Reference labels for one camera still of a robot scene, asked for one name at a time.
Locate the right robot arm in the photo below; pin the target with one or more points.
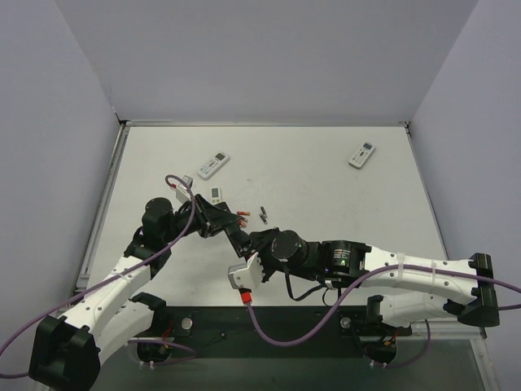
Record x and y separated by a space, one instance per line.
430 288

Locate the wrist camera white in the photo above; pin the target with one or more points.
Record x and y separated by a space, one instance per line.
248 275
182 187

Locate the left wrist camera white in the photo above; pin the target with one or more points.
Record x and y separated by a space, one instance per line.
182 187

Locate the white remote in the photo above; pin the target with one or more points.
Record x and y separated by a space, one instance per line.
361 155
216 196
216 162

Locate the aluminium front rail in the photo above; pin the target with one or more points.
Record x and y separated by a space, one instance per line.
441 330

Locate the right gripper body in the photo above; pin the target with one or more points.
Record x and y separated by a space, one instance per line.
252 243

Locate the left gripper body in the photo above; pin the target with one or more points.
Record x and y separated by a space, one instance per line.
204 217

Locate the black remote control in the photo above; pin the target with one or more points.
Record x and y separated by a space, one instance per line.
239 239

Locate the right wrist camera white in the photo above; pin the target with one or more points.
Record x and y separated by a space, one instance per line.
248 275

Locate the black battery pair right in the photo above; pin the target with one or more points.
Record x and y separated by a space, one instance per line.
263 215

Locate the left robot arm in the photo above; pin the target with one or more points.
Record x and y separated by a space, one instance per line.
69 351

